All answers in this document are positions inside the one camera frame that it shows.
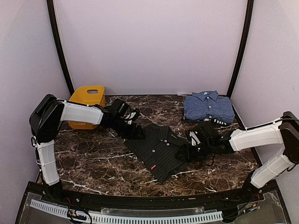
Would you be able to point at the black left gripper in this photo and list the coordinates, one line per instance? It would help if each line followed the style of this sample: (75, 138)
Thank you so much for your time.
(131, 134)

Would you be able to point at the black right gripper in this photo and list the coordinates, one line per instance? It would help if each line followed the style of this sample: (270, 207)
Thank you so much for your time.
(187, 153)

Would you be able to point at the black pinstriped long sleeve shirt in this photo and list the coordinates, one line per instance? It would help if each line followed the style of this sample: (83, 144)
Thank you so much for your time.
(158, 150)

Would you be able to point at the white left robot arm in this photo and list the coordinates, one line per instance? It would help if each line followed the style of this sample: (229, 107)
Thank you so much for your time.
(51, 112)

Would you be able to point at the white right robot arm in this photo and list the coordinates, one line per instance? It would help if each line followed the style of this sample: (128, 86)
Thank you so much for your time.
(283, 131)

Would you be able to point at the blue checked folded shirt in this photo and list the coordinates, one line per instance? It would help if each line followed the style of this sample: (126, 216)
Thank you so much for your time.
(208, 105)

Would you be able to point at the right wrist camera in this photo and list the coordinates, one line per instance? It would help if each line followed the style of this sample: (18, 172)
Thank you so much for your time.
(202, 133)

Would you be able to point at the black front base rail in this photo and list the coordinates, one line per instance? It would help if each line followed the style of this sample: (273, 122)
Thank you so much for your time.
(264, 207)

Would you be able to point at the white slotted cable duct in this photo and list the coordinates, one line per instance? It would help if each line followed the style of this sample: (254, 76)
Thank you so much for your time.
(118, 216)

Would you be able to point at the black enclosure frame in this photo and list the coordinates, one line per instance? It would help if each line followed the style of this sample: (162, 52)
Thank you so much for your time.
(147, 47)

